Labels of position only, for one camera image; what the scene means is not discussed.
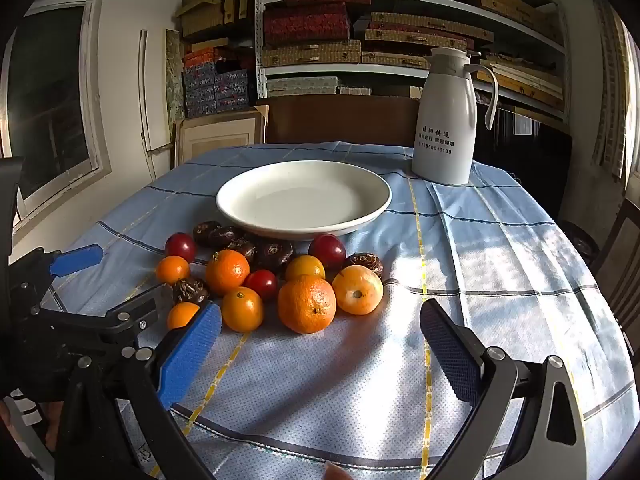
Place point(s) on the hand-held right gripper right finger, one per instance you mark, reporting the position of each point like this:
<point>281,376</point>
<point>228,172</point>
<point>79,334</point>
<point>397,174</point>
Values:
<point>450,355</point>

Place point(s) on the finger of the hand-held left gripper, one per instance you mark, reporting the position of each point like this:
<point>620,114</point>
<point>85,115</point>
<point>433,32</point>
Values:
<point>75,259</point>
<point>130,317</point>

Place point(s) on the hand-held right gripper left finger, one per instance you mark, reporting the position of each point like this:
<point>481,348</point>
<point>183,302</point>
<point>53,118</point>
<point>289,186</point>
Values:
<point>190,355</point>

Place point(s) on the small orange kumquat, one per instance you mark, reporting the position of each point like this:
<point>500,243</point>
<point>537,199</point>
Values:
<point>182,315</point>
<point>242,309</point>
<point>172,269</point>

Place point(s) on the dark brown water chestnut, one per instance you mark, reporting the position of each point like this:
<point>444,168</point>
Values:
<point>226,236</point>
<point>190,290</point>
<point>243,251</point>
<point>205,232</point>
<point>364,263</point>
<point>274,255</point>

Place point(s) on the dark red plum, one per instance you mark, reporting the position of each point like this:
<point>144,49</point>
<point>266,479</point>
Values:
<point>327,251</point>
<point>180,246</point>

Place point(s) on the medium orange mandarin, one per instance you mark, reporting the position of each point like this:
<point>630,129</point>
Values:
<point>227,271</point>

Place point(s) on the small bright red plum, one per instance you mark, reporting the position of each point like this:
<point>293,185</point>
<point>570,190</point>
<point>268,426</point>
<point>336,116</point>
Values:
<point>261,284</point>

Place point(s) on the pale yellow striped fruit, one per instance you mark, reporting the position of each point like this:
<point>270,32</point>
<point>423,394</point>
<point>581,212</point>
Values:
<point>357,290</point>

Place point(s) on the large orange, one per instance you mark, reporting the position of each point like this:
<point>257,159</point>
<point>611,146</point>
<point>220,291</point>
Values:
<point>306,305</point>

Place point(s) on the yellow-green citrus fruit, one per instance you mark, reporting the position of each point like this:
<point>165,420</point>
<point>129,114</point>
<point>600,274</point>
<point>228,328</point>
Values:
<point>305,266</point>

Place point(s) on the white plate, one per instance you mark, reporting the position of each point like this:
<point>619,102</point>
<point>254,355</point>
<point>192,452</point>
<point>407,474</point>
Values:
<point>302,200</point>

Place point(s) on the blue checked tablecloth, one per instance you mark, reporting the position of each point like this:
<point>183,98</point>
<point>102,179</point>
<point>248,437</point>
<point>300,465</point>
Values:
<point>350,385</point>

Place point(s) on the white framed window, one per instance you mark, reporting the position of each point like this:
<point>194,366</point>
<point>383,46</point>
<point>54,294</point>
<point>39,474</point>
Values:
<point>50,100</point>

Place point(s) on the dark wooden chair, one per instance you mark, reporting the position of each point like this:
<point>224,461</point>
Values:
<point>620,260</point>

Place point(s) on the black panel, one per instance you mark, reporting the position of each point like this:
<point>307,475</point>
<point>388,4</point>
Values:
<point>525,160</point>

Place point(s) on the green marbled slab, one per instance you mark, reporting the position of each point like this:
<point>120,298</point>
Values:
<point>175,75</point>

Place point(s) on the pile of blue patterned boxes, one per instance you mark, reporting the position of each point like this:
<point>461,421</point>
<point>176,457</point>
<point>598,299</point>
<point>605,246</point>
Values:
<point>215,85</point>

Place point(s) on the white thermos jug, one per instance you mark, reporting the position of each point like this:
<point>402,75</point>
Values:
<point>445,110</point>

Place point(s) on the brown wooden chair back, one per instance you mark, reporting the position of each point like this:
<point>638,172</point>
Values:
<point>340,117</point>

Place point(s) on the pile of tan cardboard boxes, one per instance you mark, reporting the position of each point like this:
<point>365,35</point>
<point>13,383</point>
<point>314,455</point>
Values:
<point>205,15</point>

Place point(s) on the white metal shelf rack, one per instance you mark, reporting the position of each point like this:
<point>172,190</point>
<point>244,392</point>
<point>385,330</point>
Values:
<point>259,35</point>

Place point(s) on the pale ribbed hanging panel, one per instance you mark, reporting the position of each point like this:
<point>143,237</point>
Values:
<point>612,85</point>

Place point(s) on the stack of woven gift boxes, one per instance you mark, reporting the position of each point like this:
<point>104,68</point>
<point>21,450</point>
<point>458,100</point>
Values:
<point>320,25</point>

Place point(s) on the white wall strip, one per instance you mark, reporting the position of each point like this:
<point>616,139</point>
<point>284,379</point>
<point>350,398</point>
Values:
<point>144,100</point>

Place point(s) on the pale wooden picture frame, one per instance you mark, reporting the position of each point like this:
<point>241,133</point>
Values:
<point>215,135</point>

